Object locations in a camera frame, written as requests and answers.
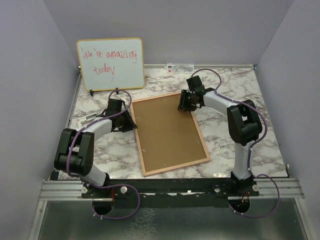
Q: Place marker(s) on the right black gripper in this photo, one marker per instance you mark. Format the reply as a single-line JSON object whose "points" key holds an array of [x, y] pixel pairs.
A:
{"points": [[183, 103]]}

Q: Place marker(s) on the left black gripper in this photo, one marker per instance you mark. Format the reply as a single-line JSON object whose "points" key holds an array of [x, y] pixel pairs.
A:
{"points": [[129, 124]]}

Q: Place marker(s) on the brown cardboard backing board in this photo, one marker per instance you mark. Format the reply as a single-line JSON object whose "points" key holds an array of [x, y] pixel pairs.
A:
{"points": [[165, 130]]}

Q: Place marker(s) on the pink wooden photo frame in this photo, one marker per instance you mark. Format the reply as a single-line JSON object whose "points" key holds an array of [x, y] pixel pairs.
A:
{"points": [[200, 140]]}

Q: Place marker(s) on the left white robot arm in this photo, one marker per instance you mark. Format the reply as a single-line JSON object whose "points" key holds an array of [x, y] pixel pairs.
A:
{"points": [[75, 151]]}

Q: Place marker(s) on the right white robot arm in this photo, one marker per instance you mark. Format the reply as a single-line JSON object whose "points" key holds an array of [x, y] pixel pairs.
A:
{"points": [[244, 124]]}

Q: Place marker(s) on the small whiteboard with red writing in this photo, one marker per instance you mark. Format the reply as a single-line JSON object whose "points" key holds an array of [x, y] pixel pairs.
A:
{"points": [[111, 63]]}

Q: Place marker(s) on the white label strip at wall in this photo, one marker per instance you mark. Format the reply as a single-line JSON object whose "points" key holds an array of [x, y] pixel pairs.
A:
{"points": [[179, 68]]}

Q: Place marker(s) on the metal angle bracket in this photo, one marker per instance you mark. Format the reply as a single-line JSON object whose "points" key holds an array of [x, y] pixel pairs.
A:
{"points": [[83, 121]]}

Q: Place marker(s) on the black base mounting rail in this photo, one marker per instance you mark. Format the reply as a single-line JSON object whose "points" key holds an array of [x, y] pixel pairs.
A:
{"points": [[172, 192]]}

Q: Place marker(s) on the aluminium front rail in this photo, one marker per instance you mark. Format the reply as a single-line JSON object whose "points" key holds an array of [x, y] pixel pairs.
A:
{"points": [[72, 190]]}

